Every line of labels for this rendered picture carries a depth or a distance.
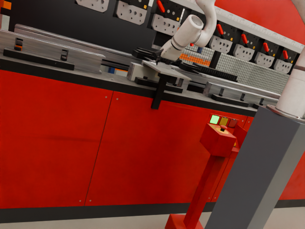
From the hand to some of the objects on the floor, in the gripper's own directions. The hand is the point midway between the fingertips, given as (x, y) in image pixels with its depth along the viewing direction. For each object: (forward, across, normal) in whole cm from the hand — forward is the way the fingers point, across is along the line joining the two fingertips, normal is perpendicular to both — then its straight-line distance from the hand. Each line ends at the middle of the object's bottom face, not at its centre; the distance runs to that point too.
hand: (162, 62), depth 136 cm
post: (+131, +97, -4) cm, 164 cm away
